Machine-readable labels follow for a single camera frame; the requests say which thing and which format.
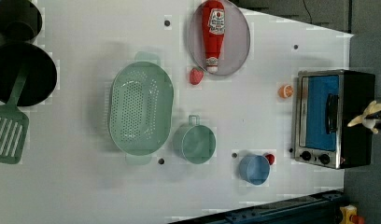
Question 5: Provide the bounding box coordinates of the green spatula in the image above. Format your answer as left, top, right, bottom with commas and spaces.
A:
0, 63, 29, 164

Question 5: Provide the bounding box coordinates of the yellow peeled toy banana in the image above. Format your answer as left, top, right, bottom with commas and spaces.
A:
347, 101, 381, 134

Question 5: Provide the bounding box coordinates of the orange slice toy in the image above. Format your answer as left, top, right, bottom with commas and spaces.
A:
278, 84, 294, 99

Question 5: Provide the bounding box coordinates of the blue metal frame rail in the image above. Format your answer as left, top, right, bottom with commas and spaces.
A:
171, 190, 349, 224

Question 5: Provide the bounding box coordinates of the red toy strawberry near plate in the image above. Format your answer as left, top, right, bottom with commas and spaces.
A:
189, 68, 205, 85

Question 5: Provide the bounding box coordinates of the yellow red clamp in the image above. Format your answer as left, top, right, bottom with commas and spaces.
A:
340, 205, 365, 224

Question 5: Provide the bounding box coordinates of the black toaster oven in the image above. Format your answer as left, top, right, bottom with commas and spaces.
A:
293, 70, 375, 169

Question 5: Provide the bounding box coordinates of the large black pan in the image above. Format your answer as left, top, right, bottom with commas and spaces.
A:
0, 42, 58, 106

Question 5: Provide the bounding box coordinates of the small black pot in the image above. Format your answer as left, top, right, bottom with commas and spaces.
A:
0, 0, 43, 41

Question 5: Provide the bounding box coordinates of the red ketchup bottle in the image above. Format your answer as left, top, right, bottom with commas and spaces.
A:
202, 0, 225, 74

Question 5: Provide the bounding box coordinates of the green perforated colander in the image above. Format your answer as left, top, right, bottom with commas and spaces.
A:
108, 51, 174, 165

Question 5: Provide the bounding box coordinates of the green measuring cup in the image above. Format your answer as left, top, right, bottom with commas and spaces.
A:
173, 115, 217, 164

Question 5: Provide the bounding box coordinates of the grey round plate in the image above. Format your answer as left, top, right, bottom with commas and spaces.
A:
187, 0, 250, 76

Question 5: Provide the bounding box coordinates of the red toy strawberry near oven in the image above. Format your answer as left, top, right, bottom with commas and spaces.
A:
264, 154, 275, 165

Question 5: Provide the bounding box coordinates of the blue cup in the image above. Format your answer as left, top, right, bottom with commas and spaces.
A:
239, 155, 270, 186

